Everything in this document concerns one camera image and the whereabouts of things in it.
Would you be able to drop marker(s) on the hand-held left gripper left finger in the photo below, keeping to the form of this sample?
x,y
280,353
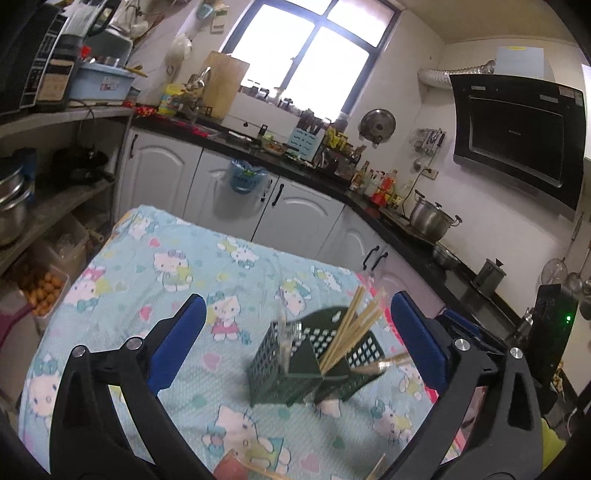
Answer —
x,y
178,344

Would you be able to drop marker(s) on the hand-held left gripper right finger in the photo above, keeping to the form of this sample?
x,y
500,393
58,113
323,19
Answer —
x,y
418,339

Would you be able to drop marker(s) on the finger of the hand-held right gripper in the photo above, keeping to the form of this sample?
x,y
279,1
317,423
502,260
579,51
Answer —
x,y
466,327

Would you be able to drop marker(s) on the bundle of chopsticks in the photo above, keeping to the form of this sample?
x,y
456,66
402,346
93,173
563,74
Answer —
x,y
351,327

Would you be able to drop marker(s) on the green plastic utensil holder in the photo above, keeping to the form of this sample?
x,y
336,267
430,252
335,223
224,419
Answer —
x,y
277,369

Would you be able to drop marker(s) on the steel canister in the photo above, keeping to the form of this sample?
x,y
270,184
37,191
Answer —
x,y
489,277

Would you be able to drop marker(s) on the hanging metal strainers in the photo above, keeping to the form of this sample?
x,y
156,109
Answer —
x,y
554,272

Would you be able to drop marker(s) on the steel wok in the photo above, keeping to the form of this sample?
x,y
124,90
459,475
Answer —
x,y
445,256

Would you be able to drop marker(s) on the cartoon cat printed tablecloth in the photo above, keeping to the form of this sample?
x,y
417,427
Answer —
x,y
184,258

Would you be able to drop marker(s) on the black countertop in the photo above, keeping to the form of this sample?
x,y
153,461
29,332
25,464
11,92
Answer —
x,y
415,240

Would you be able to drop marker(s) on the yellow green cloth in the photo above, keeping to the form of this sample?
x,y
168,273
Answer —
x,y
551,443

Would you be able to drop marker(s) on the large steel stockpot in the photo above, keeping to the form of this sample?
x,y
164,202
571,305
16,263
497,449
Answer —
x,y
429,217

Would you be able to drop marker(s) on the box of oranges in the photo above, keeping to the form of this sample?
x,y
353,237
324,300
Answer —
x,y
44,290

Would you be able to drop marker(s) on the row of condiment bottles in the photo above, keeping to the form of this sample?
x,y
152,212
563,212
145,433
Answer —
x,y
383,187

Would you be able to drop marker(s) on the white kitchen cabinets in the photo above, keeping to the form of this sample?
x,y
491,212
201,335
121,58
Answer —
x,y
171,175

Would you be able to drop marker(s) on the blue hanging basket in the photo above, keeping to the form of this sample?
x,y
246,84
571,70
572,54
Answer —
x,y
247,180

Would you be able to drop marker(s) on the grey open shelf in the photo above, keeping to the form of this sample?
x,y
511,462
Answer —
x,y
60,203

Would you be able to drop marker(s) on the black range hood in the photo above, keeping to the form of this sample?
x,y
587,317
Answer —
x,y
517,134

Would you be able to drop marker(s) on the black frying pan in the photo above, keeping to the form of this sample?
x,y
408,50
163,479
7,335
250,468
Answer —
x,y
81,164

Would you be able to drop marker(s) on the rack of seasoning packets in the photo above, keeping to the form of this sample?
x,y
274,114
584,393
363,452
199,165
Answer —
x,y
341,145

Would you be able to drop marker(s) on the stacked steel basins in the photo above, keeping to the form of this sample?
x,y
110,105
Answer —
x,y
11,207

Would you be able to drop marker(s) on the steel pot lid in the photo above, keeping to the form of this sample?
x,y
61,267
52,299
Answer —
x,y
377,127

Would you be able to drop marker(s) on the dish of vegetables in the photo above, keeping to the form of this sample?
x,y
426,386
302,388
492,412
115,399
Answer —
x,y
274,146

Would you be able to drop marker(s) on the blue knife block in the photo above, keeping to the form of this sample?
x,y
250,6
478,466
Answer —
x,y
304,141

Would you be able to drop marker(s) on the yellow plastic container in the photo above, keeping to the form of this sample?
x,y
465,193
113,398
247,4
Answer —
x,y
171,99

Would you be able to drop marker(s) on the steel faucet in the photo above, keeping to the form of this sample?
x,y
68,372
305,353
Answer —
x,y
202,92

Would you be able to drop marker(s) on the wooden cutting board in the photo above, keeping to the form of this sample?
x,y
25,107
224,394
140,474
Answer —
x,y
226,83

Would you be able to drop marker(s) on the row of glass jars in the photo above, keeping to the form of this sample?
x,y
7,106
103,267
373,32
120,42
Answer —
x,y
270,94

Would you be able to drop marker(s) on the blue dish drainer tub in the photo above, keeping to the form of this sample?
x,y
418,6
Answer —
x,y
101,85

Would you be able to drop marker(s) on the white hood chimney cover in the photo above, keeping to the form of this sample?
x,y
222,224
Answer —
x,y
524,62

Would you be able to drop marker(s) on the kitchen window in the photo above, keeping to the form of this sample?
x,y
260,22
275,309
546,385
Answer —
x,y
314,50

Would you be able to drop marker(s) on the black microwave oven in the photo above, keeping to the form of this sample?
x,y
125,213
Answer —
x,y
23,60

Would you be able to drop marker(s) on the white wall socket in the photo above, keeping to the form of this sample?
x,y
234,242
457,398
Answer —
x,y
431,173

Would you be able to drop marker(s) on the wall utensil rack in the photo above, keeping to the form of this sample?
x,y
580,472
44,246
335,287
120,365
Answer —
x,y
429,141

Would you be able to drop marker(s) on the aluminium exhaust duct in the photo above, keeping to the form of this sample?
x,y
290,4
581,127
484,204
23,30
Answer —
x,y
452,74

